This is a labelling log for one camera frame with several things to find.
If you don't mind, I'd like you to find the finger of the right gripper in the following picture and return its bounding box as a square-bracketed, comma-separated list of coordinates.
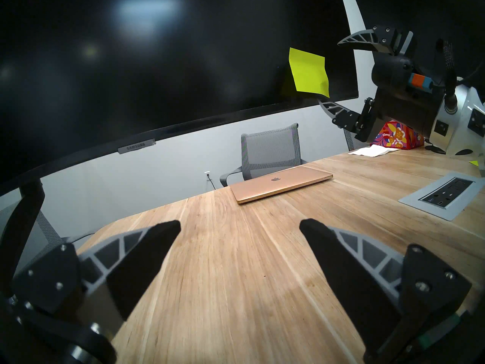
[337, 26, 398, 55]
[318, 98, 374, 134]

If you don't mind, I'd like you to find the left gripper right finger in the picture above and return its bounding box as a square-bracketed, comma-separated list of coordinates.
[299, 218, 473, 362]

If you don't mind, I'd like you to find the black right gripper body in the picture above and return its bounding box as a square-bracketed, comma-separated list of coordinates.
[355, 53, 447, 143]

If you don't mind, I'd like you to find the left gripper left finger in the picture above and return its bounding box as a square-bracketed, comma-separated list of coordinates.
[11, 220, 181, 320]

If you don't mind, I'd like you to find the peeled yellow sticky note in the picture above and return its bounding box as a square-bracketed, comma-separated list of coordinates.
[289, 47, 330, 98]

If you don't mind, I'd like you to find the curved black monitor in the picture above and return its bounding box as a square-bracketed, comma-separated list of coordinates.
[0, 0, 359, 196]

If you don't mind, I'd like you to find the red floral tissue box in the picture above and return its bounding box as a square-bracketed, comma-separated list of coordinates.
[371, 121, 425, 151]

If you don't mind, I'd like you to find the white paper napkin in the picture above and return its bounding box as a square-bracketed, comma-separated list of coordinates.
[348, 144, 400, 157]

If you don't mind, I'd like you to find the gold closed laptop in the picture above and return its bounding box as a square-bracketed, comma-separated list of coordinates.
[230, 166, 334, 205]

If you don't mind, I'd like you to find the silver table outlet panel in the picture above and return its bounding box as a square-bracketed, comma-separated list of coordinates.
[399, 172, 485, 221]

